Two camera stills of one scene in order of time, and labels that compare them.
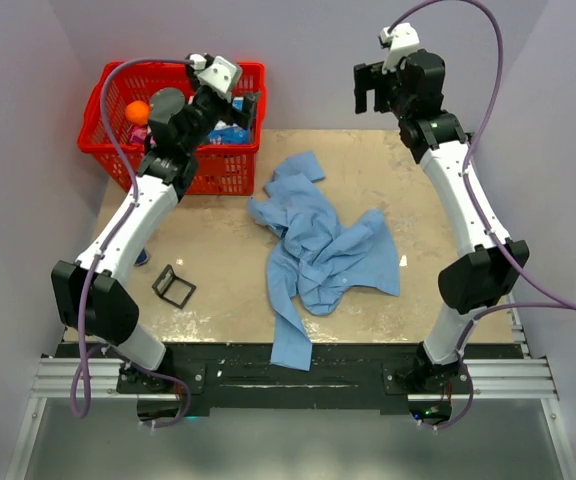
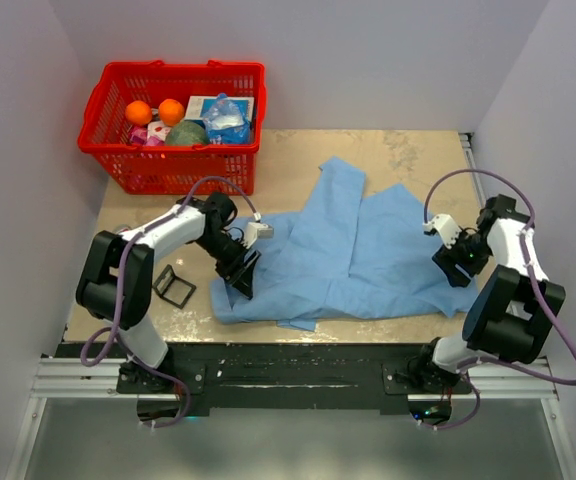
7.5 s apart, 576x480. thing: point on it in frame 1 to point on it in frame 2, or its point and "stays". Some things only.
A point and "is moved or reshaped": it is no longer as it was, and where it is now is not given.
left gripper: x=233 y=116 to x=244 y=284
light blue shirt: x=314 y=259 is moved or reshaped
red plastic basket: x=226 y=163 stays
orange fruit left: x=137 y=112 stays
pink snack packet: x=139 y=134 stays
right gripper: x=368 y=78 to x=447 y=259
